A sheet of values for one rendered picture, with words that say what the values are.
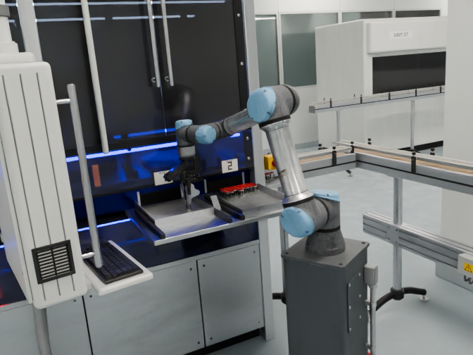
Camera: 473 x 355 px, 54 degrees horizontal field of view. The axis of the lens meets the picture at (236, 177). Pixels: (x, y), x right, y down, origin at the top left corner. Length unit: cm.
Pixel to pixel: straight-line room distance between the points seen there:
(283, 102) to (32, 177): 84
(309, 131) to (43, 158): 692
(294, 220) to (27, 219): 85
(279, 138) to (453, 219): 190
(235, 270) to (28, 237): 122
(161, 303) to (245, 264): 47
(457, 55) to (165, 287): 213
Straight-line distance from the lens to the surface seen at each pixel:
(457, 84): 312
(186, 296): 238
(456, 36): 313
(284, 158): 160
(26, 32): 203
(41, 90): 148
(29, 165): 149
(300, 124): 803
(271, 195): 221
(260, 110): 160
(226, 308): 251
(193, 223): 192
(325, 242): 175
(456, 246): 254
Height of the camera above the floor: 150
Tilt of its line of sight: 14 degrees down
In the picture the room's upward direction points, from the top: 4 degrees counter-clockwise
